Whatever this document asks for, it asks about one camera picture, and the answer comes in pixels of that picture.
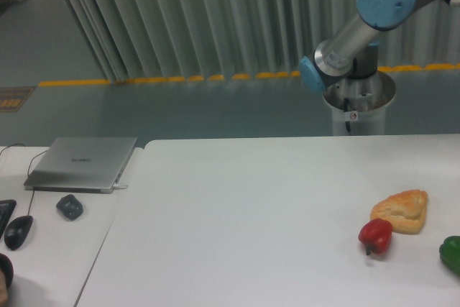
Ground black earbuds case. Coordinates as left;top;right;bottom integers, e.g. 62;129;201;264
56;194;83;221

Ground silver closed laptop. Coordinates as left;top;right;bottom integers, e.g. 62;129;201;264
24;137;137;193

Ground green bell pepper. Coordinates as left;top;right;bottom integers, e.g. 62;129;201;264
439;235;460;276

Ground grey pleated curtain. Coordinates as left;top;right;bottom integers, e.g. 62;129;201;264
45;0;460;83

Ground red bell pepper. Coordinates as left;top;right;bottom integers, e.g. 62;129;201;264
358;219;392;255

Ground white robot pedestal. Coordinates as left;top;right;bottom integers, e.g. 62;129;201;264
323;71;396;136

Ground black sleeved forearm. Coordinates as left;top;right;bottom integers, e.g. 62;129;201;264
0;253;14;288

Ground black computer mouse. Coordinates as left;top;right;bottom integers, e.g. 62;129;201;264
4;215;34;250

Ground white usb plug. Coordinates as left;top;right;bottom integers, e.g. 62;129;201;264
113;184;128;191

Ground black keyboard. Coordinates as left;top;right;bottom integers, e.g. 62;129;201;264
0;199;17;237

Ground black mouse cable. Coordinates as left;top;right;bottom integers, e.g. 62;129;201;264
0;142;50;217

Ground black pedestal cable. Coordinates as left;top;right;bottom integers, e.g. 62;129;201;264
342;96;352;136

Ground person's bare hand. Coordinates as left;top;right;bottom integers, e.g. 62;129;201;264
0;271;7;299

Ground golden puff pastry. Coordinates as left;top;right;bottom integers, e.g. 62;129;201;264
369;189;428;235

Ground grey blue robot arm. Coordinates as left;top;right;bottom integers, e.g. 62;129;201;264
299;0;459;92

